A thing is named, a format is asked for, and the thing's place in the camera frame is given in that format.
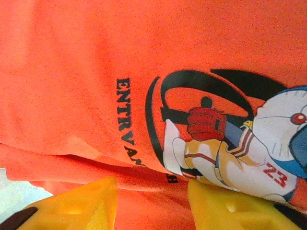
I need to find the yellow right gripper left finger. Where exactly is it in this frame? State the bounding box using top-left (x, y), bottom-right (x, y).
top-left (0, 176), bottom-right (118, 230)

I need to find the orange printed t-shirt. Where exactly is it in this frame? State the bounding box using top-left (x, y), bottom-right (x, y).
top-left (0, 0), bottom-right (307, 230)

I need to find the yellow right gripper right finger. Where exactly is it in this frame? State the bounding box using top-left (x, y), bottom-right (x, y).
top-left (187, 179), bottom-right (307, 230)

